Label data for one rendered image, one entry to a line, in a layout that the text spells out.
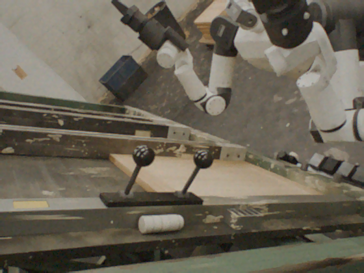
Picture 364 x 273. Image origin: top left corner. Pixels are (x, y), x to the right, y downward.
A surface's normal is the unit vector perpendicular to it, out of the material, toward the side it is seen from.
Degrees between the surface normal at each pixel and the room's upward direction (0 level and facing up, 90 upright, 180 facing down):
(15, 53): 90
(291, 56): 106
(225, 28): 54
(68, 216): 90
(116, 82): 91
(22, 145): 90
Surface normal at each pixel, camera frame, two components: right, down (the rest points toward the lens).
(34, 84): 0.43, 0.27
